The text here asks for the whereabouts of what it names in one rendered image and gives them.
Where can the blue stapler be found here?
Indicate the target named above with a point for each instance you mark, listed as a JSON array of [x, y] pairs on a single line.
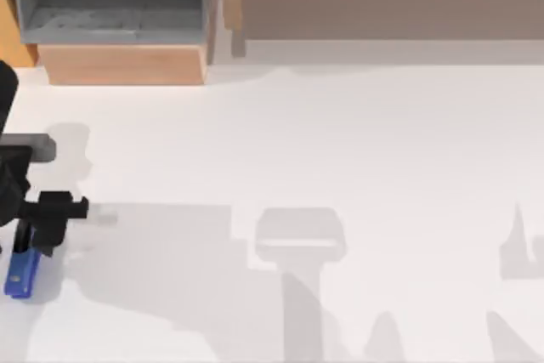
[[20, 276]]

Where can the pale grey rounded box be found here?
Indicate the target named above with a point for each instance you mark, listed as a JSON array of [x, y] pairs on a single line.
[[40, 147]]

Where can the pale wooden drawer front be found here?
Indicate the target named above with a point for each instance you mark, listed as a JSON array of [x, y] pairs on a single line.
[[121, 64]]

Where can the orange wooden cupboard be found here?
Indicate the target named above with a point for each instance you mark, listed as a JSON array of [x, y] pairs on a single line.
[[9, 18]]

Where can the grey pierced drawer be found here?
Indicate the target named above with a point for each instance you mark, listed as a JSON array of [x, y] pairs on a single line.
[[115, 1]]

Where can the wooden open shelf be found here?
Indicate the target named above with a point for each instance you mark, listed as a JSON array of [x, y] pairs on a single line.
[[382, 1]]

